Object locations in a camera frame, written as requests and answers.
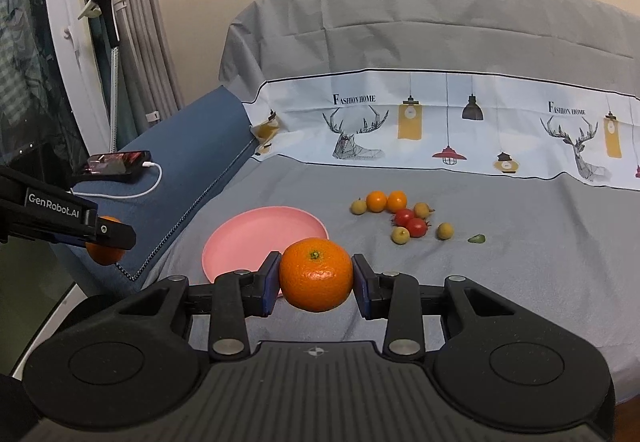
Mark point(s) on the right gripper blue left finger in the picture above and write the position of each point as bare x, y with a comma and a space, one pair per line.
238, 295

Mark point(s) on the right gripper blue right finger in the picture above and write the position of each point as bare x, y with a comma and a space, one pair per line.
394, 297

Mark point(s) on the yellow longan front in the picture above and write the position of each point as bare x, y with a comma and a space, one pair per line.
400, 235

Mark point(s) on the red cherry tomato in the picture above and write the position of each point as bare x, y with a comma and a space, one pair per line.
417, 227
402, 217

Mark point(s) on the large orange mandarin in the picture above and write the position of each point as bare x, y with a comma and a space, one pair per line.
315, 275

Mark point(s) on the orange mandarin with stem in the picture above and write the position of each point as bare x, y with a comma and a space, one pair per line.
106, 247

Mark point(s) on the yellow longan with stem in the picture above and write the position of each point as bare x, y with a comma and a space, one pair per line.
422, 210

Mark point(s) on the pink round plate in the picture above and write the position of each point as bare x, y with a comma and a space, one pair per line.
244, 241

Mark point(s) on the small green leaf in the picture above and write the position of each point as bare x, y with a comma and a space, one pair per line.
478, 238

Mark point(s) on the black smartphone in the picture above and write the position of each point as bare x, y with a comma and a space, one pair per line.
123, 167

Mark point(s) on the blue sofa armrest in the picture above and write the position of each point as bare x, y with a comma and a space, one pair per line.
199, 150

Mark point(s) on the grey curtain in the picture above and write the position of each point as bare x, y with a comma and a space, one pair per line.
147, 78

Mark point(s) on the grey printed sofa cover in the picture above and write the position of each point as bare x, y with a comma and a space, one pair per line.
515, 119

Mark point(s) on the white round frame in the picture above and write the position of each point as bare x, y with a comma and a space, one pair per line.
80, 74

